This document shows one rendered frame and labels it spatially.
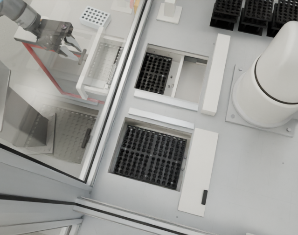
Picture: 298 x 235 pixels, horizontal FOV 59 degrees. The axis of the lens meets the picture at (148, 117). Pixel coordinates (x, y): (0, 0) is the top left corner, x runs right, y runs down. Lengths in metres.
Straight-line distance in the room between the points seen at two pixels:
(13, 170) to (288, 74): 0.63
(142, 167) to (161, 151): 0.10
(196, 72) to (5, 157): 0.89
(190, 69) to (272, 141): 0.44
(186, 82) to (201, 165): 0.39
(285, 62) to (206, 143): 0.36
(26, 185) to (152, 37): 0.78
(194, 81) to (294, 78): 0.48
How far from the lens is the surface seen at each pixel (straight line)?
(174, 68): 1.13
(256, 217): 0.93
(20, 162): 0.43
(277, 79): 0.76
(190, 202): 0.87
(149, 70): 1.05
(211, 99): 0.93
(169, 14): 1.12
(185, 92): 1.10
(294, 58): 0.72
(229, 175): 0.91
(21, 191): 0.46
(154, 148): 0.94
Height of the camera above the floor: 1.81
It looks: 70 degrees down
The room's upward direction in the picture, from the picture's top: 1 degrees counter-clockwise
